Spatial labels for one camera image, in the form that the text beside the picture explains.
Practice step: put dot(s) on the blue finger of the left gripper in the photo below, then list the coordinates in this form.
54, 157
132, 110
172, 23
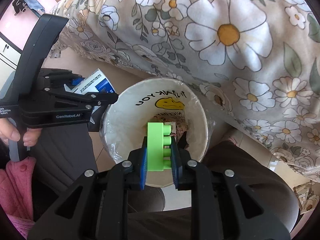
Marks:
100, 99
72, 81

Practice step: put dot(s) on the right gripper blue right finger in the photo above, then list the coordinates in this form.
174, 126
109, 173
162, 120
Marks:
222, 206

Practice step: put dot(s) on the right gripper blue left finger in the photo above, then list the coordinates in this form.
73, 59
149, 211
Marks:
95, 205

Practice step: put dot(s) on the long white blue box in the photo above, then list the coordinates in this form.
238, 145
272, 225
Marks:
96, 82

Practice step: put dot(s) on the green toy block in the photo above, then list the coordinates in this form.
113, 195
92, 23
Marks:
158, 147

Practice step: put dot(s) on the white trash bin with liner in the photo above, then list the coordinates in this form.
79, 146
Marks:
124, 125

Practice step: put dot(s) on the person's left hand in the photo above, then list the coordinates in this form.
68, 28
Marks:
10, 132

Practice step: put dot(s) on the white wardrobe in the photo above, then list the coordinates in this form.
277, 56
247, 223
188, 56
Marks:
10, 56

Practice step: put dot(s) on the person's dark trousers leg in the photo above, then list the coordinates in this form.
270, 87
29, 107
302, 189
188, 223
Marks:
269, 188

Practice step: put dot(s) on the grey shoe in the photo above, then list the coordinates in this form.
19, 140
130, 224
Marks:
235, 136

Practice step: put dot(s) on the blue hanging clothes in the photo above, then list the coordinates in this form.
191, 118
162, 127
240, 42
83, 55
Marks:
35, 5

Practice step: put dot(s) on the pink quilted jacket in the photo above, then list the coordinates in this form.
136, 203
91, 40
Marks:
16, 194

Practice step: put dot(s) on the brown paper bag in bin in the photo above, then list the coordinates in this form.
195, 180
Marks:
172, 127

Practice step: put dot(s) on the floral bedspread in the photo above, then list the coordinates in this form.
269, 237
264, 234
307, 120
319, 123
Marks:
255, 60

